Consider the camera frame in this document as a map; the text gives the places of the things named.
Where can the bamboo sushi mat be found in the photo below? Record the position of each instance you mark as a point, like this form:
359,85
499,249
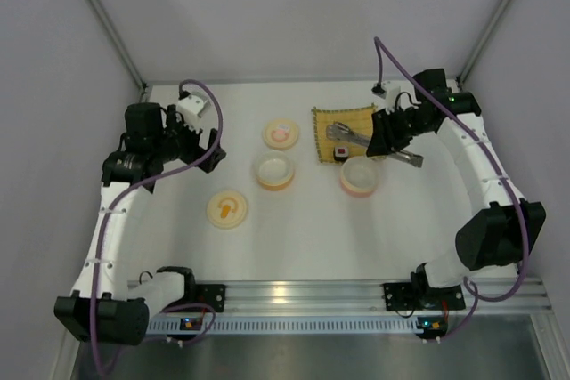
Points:
359,120

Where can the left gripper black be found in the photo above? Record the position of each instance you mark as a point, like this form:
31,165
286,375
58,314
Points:
196,149

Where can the sushi roll red centre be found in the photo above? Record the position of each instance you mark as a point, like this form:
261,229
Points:
341,153

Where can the aluminium frame post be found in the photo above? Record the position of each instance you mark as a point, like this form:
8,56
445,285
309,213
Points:
483,39
117,43

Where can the aluminium mounting rail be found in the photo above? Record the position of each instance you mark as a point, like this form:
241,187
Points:
362,297

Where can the pink lunch bowl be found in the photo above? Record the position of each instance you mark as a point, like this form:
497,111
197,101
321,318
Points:
359,176

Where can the left aluminium frame post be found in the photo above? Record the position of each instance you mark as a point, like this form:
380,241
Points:
117,43

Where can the slotted cable duct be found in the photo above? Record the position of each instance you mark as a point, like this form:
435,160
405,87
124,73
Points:
178,325

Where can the orange lunch bowl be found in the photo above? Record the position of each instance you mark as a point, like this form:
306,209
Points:
274,170

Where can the metal tongs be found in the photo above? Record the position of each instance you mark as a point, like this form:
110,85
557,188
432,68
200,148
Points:
342,132

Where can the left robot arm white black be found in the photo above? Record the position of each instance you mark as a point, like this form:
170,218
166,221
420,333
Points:
101,306

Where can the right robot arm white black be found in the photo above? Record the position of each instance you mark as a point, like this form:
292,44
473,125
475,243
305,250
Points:
504,225

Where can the cream lid pink handle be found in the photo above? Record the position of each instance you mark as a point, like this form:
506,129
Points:
281,134

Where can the cream lid orange handle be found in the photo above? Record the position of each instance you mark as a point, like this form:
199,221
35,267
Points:
227,209

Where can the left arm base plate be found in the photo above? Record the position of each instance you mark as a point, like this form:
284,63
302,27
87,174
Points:
212,294

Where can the right aluminium frame post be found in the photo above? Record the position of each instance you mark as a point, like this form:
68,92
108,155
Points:
483,39

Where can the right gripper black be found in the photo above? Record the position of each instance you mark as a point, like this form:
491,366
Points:
393,126

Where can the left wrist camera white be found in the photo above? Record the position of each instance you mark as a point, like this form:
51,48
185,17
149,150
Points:
193,106

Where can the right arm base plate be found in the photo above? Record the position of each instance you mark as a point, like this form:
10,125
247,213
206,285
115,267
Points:
409,296

